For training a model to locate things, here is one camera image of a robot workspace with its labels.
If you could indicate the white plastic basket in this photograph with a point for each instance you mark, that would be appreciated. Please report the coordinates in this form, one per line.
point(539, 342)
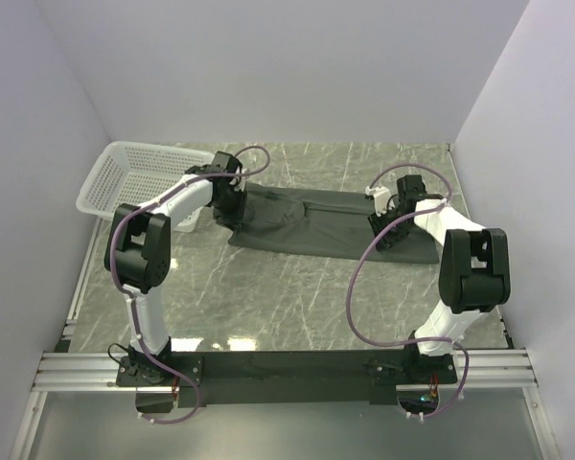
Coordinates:
point(133, 173)

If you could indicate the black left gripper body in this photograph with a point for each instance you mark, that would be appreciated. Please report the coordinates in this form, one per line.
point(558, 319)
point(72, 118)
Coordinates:
point(230, 210)

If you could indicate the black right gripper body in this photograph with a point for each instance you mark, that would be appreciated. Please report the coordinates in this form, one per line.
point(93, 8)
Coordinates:
point(395, 233)

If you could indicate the dark grey t shirt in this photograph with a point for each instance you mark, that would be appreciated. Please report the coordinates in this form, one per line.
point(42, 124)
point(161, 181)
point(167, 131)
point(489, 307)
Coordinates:
point(300, 222)

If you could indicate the black base beam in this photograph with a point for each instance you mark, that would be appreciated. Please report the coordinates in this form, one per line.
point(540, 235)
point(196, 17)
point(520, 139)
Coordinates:
point(285, 377)

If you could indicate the aluminium rail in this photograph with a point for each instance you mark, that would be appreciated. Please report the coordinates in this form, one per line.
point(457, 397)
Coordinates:
point(56, 372)

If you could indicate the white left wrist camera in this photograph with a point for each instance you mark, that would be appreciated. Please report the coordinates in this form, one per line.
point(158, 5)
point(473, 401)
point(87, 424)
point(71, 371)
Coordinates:
point(381, 197)

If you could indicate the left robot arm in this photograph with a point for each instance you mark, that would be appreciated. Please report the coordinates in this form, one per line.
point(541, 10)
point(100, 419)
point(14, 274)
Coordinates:
point(138, 255)

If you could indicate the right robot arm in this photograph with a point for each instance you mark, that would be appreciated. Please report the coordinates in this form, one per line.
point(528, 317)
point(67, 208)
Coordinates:
point(474, 274)

